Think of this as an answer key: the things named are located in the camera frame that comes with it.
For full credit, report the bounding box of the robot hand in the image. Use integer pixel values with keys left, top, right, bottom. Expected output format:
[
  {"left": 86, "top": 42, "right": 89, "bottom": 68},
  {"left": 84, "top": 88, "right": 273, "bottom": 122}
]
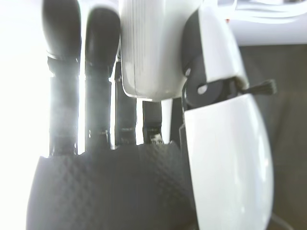
[{"left": 25, "top": 0, "right": 278, "bottom": 230}]

